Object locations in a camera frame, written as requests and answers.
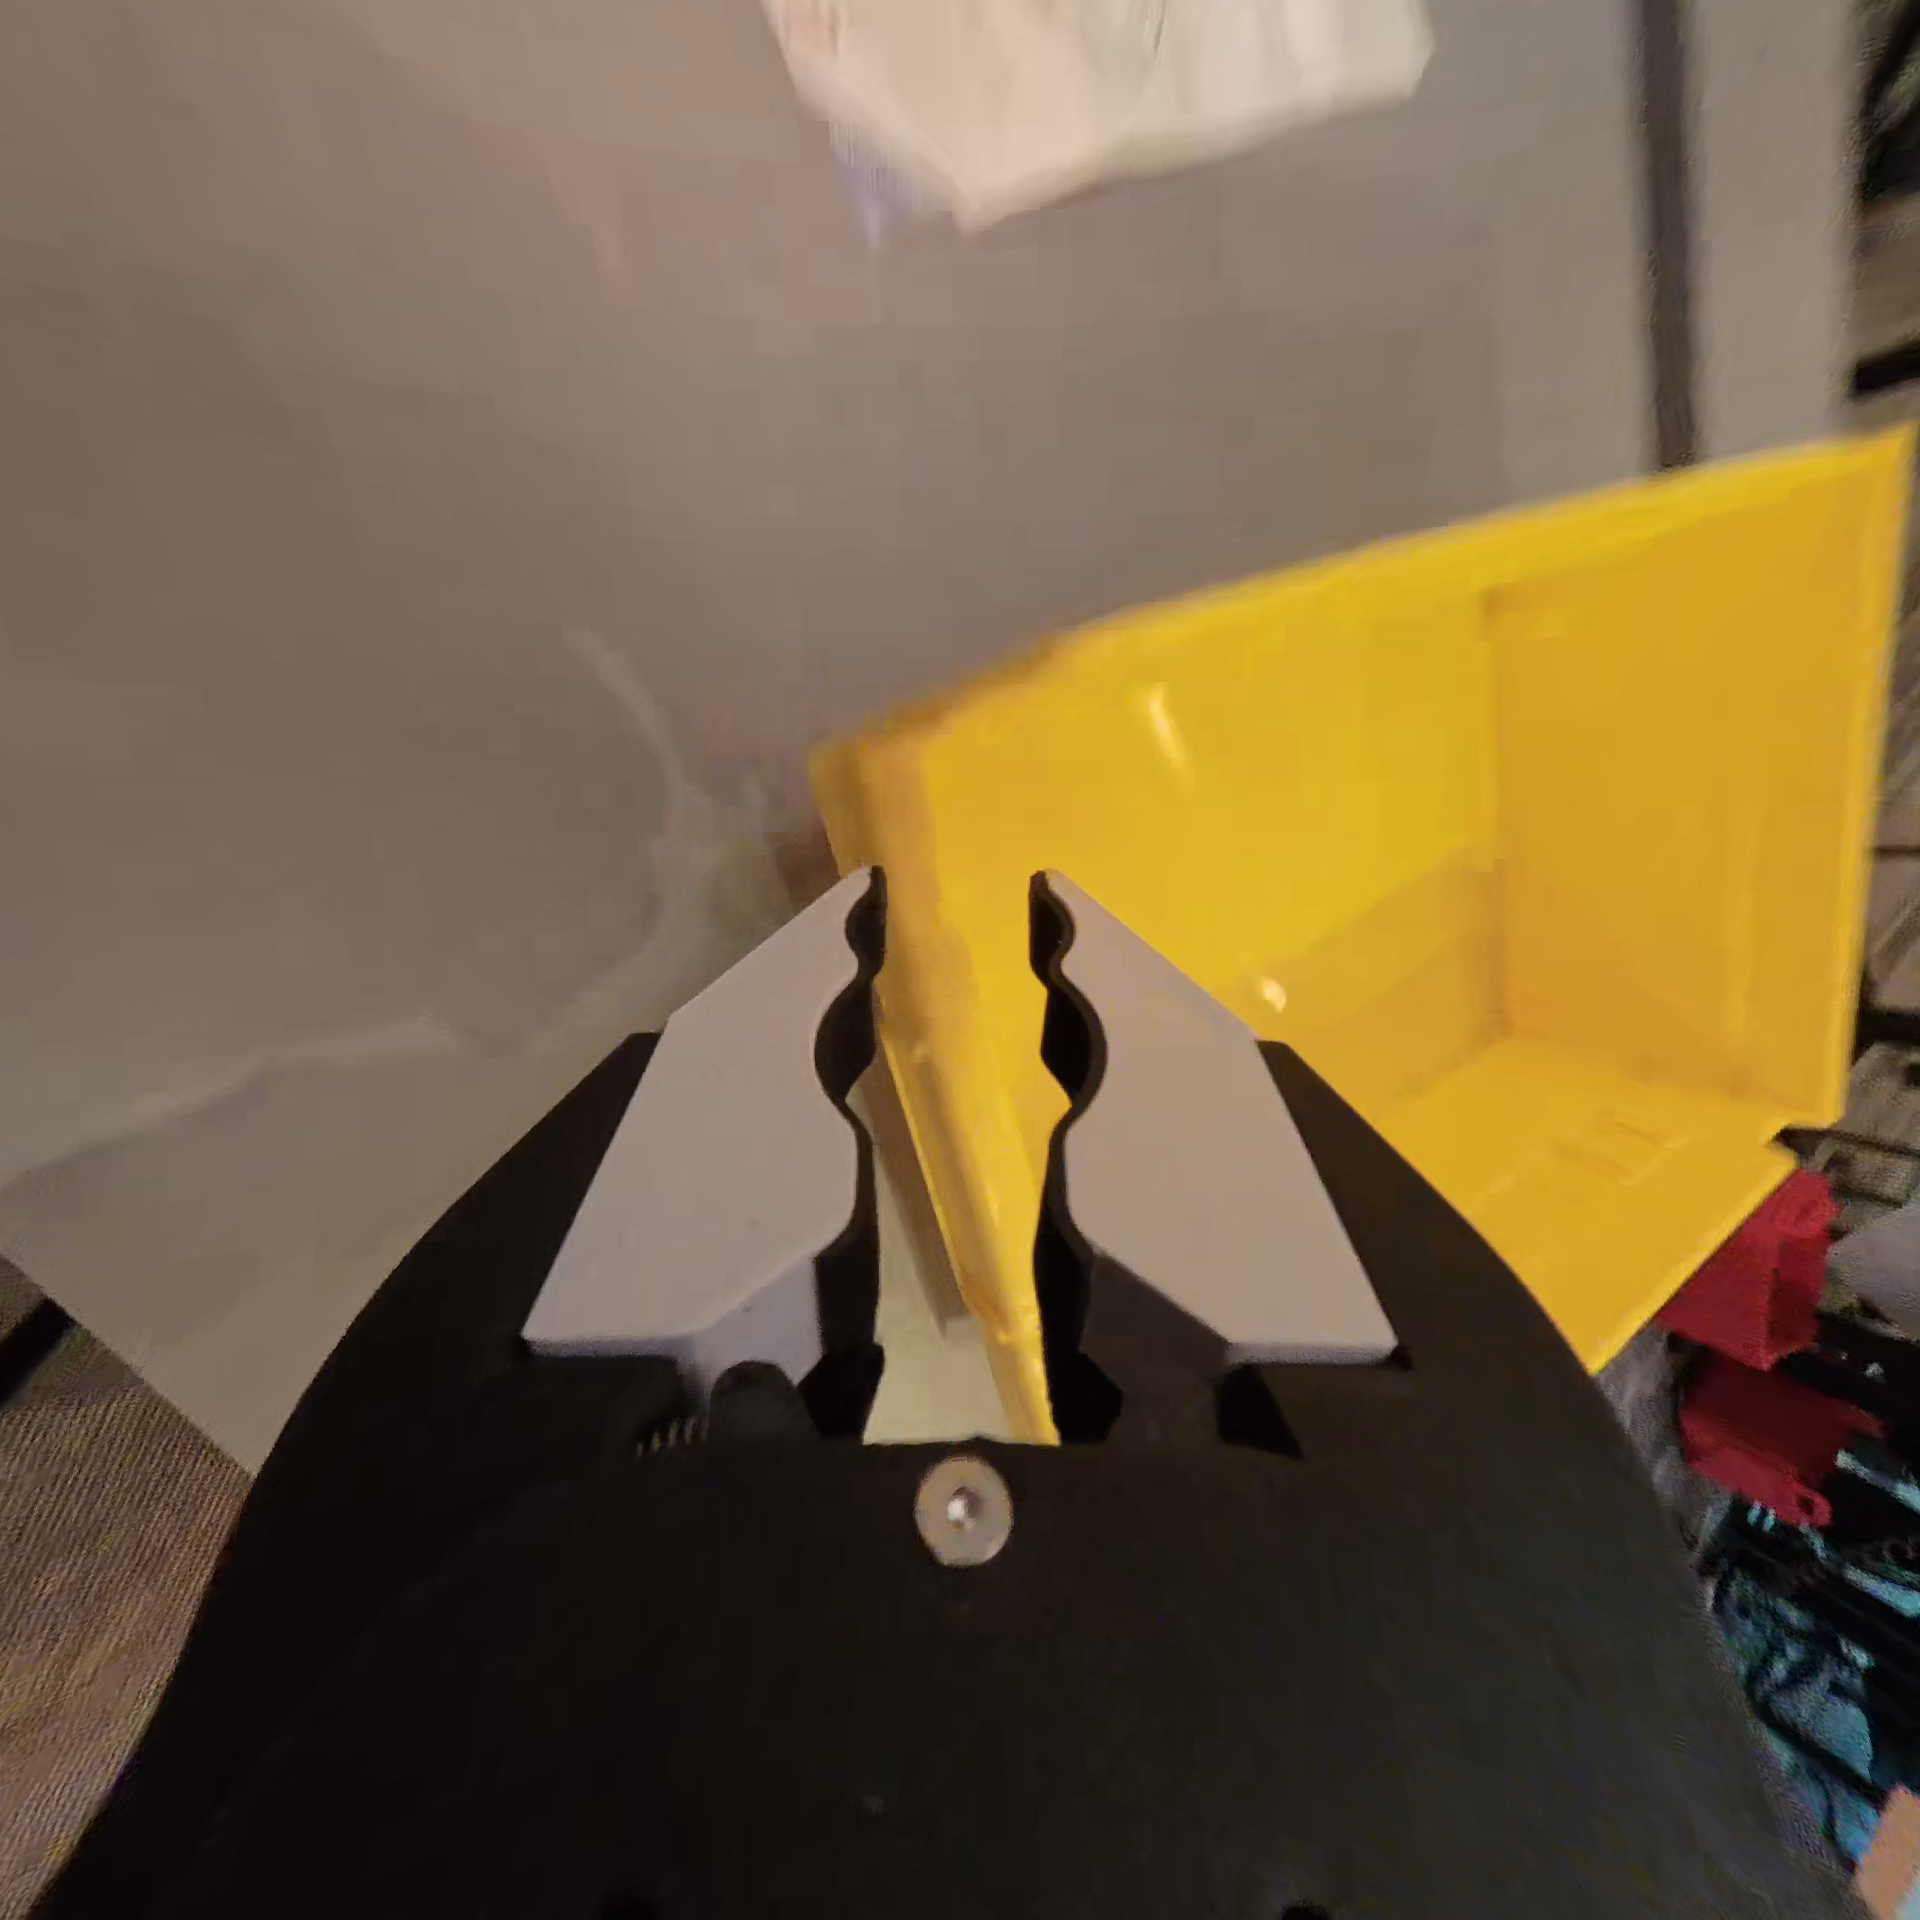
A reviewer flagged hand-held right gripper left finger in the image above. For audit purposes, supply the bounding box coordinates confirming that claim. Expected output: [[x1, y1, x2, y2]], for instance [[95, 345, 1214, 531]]
[[519, 866, 890, 1441]]

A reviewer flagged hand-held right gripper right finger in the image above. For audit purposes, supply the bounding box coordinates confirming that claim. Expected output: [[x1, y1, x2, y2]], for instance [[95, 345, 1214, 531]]
[[1028, 871, 1400, 1446]]

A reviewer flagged yellow plastic bin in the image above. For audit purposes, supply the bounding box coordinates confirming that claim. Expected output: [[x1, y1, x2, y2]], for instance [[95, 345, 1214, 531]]
[[807, 425, 1920, 1450]]

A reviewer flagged red plastic part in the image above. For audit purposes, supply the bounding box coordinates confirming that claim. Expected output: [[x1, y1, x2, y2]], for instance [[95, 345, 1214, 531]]
[[1662, 1171, 1885, 1530]]

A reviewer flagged white blurred paper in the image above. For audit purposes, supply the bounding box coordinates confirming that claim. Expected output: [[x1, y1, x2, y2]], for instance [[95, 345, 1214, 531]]
[[756, 0, 1434, 235]]

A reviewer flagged dark vertical post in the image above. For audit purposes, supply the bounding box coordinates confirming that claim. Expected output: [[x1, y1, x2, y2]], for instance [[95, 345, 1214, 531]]
[[1638, 0, 1704, 470]]

